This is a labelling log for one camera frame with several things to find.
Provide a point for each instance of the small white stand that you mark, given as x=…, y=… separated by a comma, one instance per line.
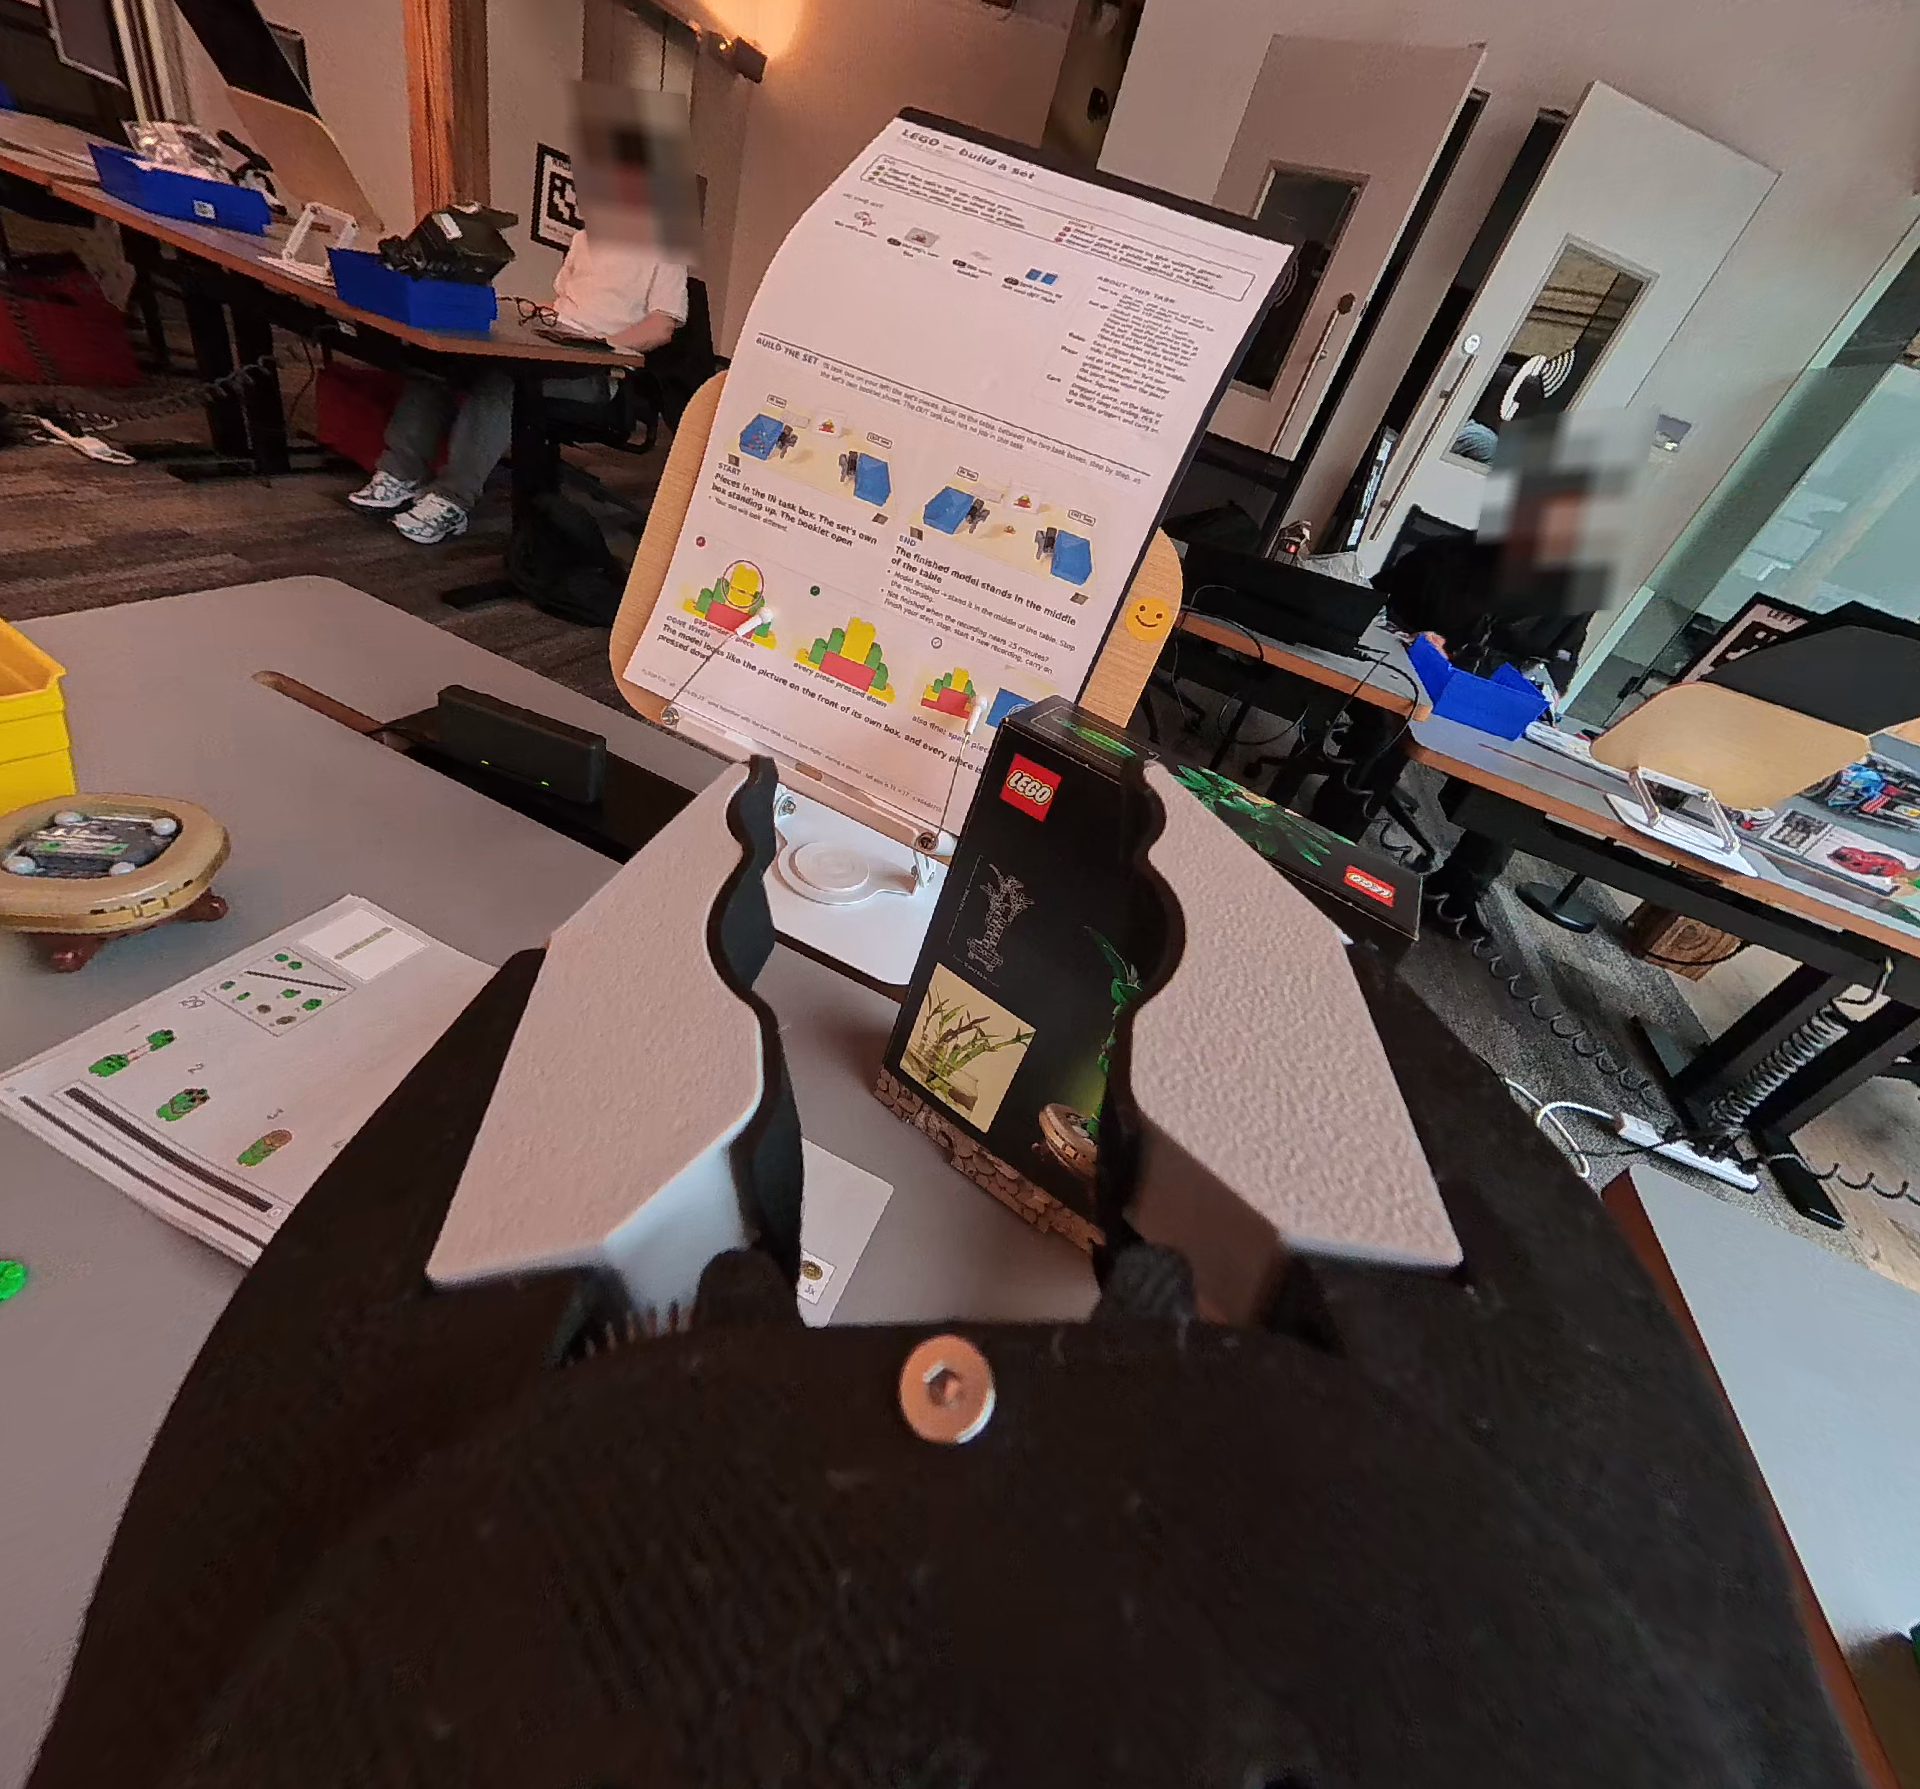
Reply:
x=320, y=243

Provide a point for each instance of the black device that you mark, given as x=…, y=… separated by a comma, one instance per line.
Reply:
x=449, y=244

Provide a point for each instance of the open building instruction booklet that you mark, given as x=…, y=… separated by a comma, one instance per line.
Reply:
x=225, y=1055

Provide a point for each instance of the white door with dark window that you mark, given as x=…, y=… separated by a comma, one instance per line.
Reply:
x=1350, y=111

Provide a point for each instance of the black laptop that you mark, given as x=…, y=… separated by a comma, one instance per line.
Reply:
x=1281, y=597

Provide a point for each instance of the black desk power box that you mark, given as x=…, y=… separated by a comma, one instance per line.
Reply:
x=517, y=747

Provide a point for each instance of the yellow plastic bin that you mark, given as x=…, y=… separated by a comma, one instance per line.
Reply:
x=30, y=725

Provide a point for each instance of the printed instruction sheet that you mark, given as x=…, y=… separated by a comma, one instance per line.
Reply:
x=975, y=394

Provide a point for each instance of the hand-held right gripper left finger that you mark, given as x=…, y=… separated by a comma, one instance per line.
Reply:
x=614, y=1071

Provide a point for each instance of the grey desk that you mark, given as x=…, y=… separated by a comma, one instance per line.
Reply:
x=225, y=710

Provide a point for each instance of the wooden desk with black legs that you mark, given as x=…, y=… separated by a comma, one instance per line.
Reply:
x=1650, y=843

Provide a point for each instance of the black marker board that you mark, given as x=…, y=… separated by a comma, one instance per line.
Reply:
x=1830, y=657

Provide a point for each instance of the wooden background desk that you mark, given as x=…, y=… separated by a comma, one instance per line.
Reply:
x=449, y=337

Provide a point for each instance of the white power strip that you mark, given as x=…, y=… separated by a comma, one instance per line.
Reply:
x=1688, y=1153

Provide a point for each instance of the wooden document stand white base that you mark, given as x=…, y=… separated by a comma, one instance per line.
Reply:
x=667, y=531

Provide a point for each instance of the blue plastic bin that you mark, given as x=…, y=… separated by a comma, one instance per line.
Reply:
x=179, y=193
x=1478, y=696
x=413, y=297

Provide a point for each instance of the colourful toy boxes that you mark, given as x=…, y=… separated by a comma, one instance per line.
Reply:
x=1852, y=830

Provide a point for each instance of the wooden post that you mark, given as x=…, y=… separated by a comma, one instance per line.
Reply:
x=436, y=93

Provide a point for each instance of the tan toy brick pot base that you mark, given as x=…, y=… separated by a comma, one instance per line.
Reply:
x=150, y=889

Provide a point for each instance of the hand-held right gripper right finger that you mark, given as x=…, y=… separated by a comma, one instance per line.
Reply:
x=1291, y=1071

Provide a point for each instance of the eyeglasses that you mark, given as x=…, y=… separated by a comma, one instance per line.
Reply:
x=534, y=315

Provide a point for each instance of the black white marker tag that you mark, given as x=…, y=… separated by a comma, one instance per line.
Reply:
x=556, y=194

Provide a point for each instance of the black backpack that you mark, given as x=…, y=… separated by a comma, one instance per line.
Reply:
x=563, y=560

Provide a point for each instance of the wooden stand with black sheet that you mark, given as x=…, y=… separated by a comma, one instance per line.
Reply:
x=240, y=33

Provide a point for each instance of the dark monitor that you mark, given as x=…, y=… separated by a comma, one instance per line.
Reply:
x=79, y=12

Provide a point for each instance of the background desk near doors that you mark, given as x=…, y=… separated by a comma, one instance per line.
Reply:
x=1291, y=657

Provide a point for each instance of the black bamboo toy set box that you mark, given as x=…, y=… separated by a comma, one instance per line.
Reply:
x=1021, y=948

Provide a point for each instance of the white door with logo window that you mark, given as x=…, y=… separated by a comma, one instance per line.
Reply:
x=1664, y=199

